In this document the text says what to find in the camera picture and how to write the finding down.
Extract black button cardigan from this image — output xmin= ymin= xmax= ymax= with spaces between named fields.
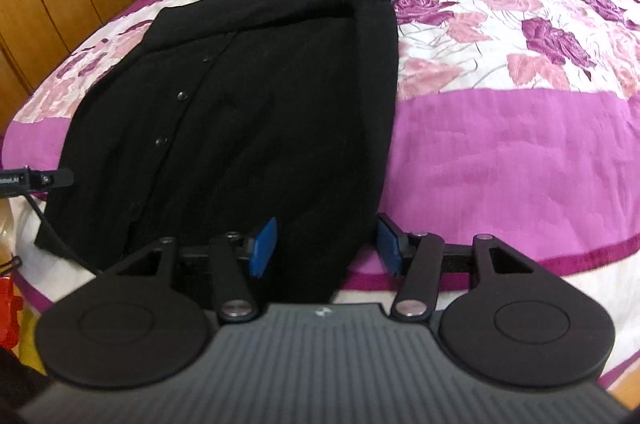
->
xmin=34 ymin=0 xmax=418 ymax=301

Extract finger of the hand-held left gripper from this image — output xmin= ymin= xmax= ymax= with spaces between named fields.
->
xmin=27 ymin=167 xmax=75 ymax=191

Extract purple floral bedspread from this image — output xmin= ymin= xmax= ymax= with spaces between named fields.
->
xmin=0 ymin=0 xmax=640 ymax=397

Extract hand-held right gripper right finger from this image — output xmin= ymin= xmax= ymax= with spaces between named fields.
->
xmin=376 ymin=213 xmax=540 ymax=324

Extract red plastic object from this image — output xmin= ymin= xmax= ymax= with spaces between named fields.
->
xmin=0 ymin=274 xmax=22 ymax=351

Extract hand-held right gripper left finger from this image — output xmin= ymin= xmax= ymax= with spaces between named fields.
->
xmin=115 ymin=217 xmax=279 ymax=324

